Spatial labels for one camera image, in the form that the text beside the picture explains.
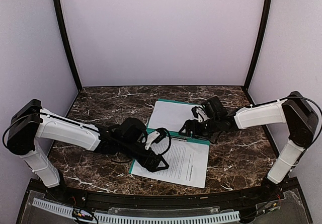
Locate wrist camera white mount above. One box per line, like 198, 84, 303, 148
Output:
118, 117, 168, 151
191, 96, 228, 123

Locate white paper sheet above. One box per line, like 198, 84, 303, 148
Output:
147, 99, 198, 132

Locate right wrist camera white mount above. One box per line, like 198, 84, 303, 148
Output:
191, 96, 228, 123

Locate left black frame post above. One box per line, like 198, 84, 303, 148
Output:
53, 0, 83, 92

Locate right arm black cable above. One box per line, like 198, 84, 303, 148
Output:
286, 96, 322, 154

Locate metal centre spring clip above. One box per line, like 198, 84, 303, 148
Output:
172, 136, 187, 142

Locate printed paper sheet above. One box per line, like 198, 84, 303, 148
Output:
129, 139, 210, 188

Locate white slotted cable duct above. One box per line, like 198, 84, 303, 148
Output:
32, 198, 240, 223

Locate black frame post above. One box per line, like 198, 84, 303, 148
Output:
244, 0, 271, 91
53, 0, 83, 92

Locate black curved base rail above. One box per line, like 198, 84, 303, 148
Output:
28, 177, 306, 216

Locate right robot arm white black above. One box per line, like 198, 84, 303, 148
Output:
178, 91, 321, 185

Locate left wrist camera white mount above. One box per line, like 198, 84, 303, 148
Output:
118, 117, 168, 151

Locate right black frame post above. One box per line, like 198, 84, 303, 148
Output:
244, 0, 271, 91

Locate green plastic folder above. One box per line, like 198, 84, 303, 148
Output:
129, 99, 210, 183

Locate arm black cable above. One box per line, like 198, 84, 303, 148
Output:
286, 96, 322, 154
2, 113, 173, 163

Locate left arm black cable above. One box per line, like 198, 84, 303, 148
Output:
2, 113, 173, 163

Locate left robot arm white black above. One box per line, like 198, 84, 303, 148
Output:
2, 99, 171, 188

